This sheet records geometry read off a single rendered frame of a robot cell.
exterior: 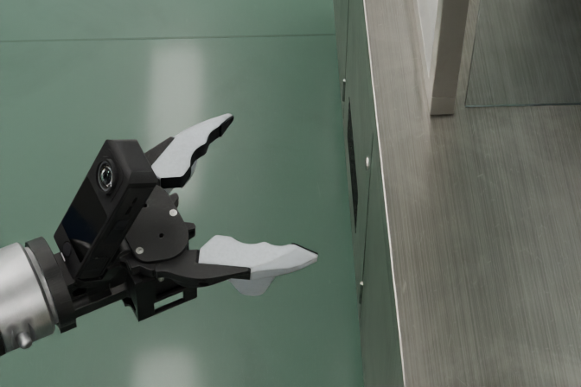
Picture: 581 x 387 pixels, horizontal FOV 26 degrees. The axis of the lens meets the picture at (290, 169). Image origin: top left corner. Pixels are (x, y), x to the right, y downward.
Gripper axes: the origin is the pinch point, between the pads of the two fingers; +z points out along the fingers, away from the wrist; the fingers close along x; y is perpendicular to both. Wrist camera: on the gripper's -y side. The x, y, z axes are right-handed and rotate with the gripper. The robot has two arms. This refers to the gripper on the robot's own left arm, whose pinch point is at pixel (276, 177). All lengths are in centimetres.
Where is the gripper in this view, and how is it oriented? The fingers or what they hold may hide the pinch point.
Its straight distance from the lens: 100.4
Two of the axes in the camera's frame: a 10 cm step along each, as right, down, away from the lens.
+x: 4.7, 7.4, -4.8
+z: 8.8, -3.5, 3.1
